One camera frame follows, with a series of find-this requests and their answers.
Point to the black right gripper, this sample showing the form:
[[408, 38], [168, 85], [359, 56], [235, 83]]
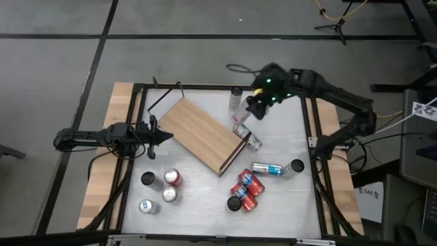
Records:
[[273, 82]]

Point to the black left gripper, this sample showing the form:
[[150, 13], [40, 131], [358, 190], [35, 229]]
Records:
[[145, 135]]

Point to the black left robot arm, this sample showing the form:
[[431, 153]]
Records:
[[85, 136]]

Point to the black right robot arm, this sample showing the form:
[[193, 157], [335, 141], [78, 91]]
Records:
[[341, 95]]

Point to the silver-topped beverage can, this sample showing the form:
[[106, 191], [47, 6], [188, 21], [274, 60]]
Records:
[[169, 193]]

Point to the black-topped beverage can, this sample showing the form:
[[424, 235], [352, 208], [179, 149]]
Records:
[[234, 203]]

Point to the red Fanta strawberry can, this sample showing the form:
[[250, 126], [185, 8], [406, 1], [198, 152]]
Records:
[[252, 182], [247, 201], [171, 176]]

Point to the silver blue red energy can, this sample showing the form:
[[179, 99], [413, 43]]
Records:
[[266, 168]]

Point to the silver blue slim can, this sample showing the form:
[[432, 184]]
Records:
[[146, 206]]

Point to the black tripod stand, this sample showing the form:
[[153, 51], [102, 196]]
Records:
[[338, 27]]

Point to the white box with print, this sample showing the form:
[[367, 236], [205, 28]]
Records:
[[368, 205]]

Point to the black chair leg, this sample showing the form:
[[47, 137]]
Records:
[[10, 151]]

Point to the gray cabinet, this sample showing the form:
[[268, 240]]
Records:
[[413, 153]]

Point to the white printed label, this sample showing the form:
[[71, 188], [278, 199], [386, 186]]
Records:
[[423, 111]]

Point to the gray storage box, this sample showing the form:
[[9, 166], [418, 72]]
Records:
[[403, 212]]

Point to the wooden shelf black metal frame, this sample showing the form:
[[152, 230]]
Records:
[[201, 133]]

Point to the black metal table frame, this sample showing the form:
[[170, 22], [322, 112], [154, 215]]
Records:
[[205, 87]]

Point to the black desk leg frame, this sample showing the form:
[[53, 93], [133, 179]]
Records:
[[392, 87]]

